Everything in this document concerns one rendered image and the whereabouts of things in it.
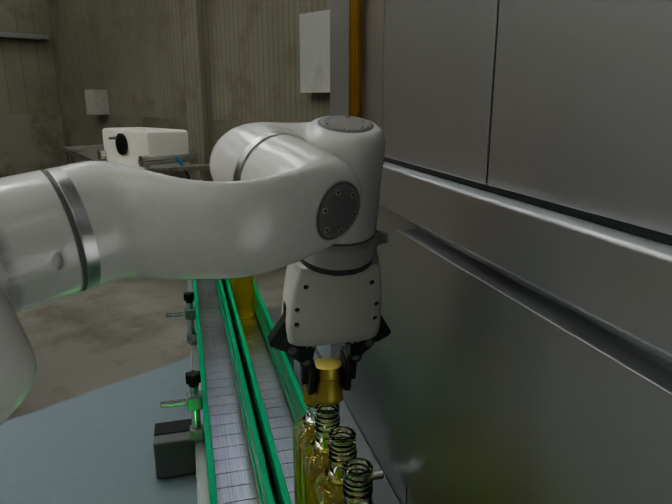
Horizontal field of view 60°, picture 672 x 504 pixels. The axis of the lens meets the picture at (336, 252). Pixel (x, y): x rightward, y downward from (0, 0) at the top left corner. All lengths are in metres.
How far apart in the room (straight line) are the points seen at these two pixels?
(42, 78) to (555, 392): 9.20
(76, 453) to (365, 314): 0.95
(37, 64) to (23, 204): 9.08
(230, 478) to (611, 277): 0.76
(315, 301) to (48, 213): 0.28
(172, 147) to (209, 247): 4.81
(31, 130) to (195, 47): 3.94
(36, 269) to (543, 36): 0.42
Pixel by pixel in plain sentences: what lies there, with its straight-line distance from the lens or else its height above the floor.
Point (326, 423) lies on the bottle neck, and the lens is 0.68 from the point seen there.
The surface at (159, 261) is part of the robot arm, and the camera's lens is 0.40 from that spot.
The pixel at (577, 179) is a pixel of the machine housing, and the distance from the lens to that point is 0.48.
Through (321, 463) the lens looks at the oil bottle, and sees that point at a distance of 0.70.
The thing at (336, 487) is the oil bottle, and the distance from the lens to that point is 0.65.
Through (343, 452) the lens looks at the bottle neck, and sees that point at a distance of 0.64.
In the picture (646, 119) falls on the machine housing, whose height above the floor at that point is 1.47.
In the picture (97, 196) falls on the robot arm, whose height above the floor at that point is 1.42.
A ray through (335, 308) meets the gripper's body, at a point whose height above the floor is 1.28.
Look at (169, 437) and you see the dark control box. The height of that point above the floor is 0.83.
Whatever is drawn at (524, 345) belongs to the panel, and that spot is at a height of 1.29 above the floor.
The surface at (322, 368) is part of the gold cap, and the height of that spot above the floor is 1.20.
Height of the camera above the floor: 1.48
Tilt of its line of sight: 15 degrees down
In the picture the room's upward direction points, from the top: straight up
